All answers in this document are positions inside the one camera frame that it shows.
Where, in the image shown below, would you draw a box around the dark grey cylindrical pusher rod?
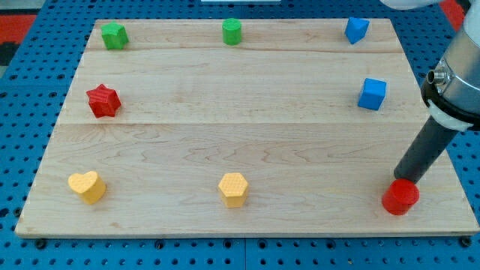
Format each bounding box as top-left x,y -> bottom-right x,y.
394,116 -> 458,184

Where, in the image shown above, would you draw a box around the red cylinder block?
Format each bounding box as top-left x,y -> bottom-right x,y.
382,178 -> 420,215

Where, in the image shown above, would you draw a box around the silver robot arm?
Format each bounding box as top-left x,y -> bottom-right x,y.
394,0 -> 479,184

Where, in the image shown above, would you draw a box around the blue cube block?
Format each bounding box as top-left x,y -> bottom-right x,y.
357,78 -> 387,110

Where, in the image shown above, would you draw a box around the blue triangular prism block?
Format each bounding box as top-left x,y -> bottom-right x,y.
344,17 -> 370,44

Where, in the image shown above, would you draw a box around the light wooden board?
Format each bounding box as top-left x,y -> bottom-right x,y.
16,19 -> 479,239

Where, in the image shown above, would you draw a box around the yellow hexagon block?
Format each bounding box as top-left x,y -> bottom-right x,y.
217,172 -> 249,209

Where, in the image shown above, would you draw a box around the green cylinder block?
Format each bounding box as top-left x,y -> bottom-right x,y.
222,18 -> 242,46

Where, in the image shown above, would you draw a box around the red star block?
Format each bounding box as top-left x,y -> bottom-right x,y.
86,84 -> 122,118

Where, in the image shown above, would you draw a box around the green star block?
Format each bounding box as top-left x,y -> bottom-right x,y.
100,22 -> 129,50

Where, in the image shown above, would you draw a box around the yellow heart block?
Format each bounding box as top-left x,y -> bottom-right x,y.
67,171 -> 107,205

